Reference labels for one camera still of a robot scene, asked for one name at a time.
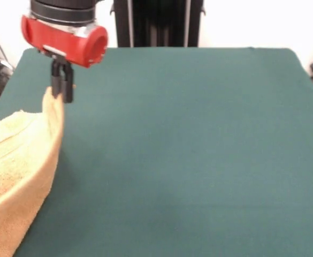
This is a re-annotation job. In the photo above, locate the dark green tablecloth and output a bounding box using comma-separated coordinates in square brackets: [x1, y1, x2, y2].
[0, 47, 313, 257]

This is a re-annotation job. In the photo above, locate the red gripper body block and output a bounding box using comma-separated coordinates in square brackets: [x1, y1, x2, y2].
[21, 15, 109, 70]

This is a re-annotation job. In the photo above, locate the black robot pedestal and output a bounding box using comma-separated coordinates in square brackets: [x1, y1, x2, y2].
[110, 0, 207, 48]

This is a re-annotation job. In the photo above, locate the tan terry towel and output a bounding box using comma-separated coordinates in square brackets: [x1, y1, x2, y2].
[0, 85, 78, 257]

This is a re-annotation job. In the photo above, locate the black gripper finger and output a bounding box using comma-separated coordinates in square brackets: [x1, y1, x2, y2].
[50, 58, 65, 99]
[63, 63, 74, 104]

